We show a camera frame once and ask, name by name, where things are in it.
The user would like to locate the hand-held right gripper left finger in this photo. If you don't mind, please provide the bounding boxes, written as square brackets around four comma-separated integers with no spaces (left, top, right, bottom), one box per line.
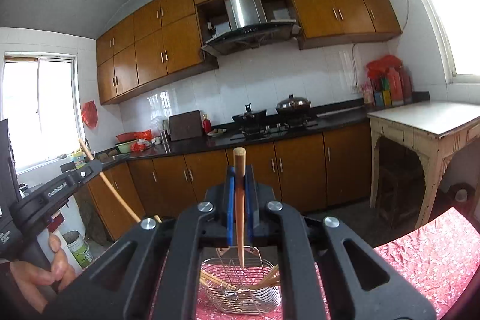
[41,166,236,320]

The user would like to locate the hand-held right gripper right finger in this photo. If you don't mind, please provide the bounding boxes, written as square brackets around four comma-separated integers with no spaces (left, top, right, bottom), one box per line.
[245,166,437,320]

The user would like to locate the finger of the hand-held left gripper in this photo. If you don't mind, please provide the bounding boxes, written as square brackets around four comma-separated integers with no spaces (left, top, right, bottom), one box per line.
[40,160,104,210]

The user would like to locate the brown wooden chopstick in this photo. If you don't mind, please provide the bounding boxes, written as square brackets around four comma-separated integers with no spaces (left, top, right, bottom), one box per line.
[233,147,248,269]
[247,273,281,292]

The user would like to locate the light wooden chopstick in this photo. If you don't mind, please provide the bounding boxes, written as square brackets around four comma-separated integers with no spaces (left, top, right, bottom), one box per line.
[255,265,281,289]
[200,269,241,292]
[200,276,227,294]
[78,139,163,224]

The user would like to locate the metal wire chopstick holder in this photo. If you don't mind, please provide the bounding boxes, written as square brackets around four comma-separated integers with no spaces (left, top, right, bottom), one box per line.
[200,246,283,314]

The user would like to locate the person's left hand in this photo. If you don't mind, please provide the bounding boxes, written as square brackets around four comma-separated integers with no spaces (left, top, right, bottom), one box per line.
[9,233,77,315]

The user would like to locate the white paint bucket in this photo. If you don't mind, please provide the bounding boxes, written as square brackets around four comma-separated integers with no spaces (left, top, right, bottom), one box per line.
[62,230,94,268]

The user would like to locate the red hanging plastic bag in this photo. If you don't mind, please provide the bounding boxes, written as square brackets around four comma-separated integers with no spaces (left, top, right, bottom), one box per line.
[81,100,99,129]

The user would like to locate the brown lower kitchen cabinets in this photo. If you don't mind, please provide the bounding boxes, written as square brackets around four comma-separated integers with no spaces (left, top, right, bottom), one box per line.
[88,121,374,242]

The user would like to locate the brown kitchen cabinets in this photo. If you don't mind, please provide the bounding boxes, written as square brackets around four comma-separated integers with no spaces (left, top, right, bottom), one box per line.
[95,0,402,105]
[88,121,374,242]

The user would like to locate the black kitchen countertop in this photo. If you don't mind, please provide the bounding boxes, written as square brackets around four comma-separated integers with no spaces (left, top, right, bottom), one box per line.
[94,91,430,171]

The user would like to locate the white framed window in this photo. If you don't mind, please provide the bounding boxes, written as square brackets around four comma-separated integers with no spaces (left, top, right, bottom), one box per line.
[397,0,480,82]
[4,53,84,174]

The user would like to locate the orange plastic bag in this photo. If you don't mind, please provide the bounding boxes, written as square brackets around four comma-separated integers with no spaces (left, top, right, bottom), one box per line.
[131,130,154,152]

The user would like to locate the black gas stove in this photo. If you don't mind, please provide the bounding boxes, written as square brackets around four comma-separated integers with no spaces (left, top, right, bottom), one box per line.
[229,119,319,140]

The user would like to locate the dark cutting board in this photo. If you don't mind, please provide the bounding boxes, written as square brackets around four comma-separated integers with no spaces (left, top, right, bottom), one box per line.
[168,110,204,141]

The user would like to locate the black wok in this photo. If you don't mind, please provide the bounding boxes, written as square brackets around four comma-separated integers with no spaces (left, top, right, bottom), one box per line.
[232,103,268,126]

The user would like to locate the wok with dark lid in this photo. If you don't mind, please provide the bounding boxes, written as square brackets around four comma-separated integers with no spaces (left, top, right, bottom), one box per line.
[275,94,312,115]

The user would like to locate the dark wooden stool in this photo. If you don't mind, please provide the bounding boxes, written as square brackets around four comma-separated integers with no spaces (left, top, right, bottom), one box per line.
[378,160,424,231]

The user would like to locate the brown upper kitchen cabinets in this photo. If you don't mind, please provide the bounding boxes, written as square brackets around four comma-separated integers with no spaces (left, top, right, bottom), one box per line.
[95,0,402,105]

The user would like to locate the colourful small boxes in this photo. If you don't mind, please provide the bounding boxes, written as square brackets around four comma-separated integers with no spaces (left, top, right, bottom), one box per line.
[371,80,392,107]

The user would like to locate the red floral tablecloth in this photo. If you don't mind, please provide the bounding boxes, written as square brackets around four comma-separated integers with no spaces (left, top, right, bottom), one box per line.
[150,208,480,320]

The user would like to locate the white wooden side table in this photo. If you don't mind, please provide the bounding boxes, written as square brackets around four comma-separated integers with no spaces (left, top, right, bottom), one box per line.
[367,102,480,229]

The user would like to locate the steel range hood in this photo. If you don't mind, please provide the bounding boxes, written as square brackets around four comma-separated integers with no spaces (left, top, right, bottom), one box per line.
[201,0,302,56]

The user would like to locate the large red plastic bag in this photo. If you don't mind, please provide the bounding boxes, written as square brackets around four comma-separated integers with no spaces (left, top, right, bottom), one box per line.
[365,55,404,81]

